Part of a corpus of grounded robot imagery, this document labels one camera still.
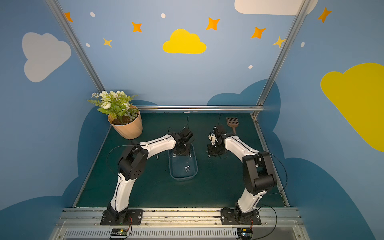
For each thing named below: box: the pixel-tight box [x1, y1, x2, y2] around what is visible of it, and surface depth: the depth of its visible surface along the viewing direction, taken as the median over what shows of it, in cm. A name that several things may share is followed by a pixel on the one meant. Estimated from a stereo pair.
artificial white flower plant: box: [87, 90, 140, 126], surface depth 88 cm
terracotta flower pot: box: [108, 105, 143, 140], surface depth 98 cm
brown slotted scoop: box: [226, 117, 239, 134], surface depth 117 cm
